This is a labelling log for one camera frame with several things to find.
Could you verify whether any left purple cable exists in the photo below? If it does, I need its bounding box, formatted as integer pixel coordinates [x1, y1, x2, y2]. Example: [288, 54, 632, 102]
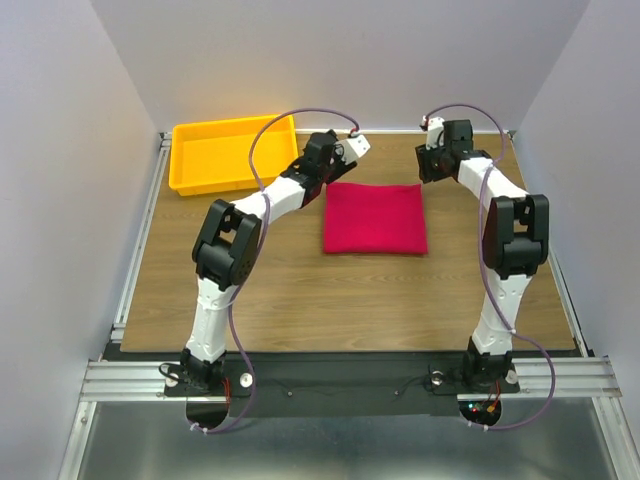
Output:
[189, 107, 362, 435]

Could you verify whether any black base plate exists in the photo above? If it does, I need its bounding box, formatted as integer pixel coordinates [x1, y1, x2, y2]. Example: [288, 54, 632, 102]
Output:
[159, 351, 519, 431]

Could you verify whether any aluminium frame rail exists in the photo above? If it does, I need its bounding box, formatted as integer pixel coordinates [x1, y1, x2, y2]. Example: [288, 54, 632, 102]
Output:
[58, 132, 172, 479]

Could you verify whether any red t shirt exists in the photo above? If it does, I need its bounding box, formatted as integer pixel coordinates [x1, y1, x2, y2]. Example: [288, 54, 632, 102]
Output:
[323, 182, 428, 255]

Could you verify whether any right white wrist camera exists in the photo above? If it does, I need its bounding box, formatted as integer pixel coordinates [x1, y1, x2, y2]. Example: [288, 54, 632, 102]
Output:
[420, 116, 444, 150]

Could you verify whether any yellow plastic tray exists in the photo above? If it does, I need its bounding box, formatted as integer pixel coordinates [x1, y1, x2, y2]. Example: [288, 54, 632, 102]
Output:
[168, 115, 298, 196]

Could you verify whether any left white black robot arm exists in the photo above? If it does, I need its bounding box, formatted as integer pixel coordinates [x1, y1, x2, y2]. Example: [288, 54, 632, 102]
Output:
[180, 130, 370, 394]

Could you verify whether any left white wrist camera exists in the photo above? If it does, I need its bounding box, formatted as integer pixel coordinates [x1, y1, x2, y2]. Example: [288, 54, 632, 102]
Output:
[337, 133, 371, 165]

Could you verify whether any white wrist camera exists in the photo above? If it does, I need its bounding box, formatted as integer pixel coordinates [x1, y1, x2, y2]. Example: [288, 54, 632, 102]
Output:
[337, 133, 371, 165]
[420, 116, 444, 150]

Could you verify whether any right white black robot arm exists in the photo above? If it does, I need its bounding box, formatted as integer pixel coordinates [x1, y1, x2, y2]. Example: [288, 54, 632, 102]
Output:
[415, 117, 550, 390]

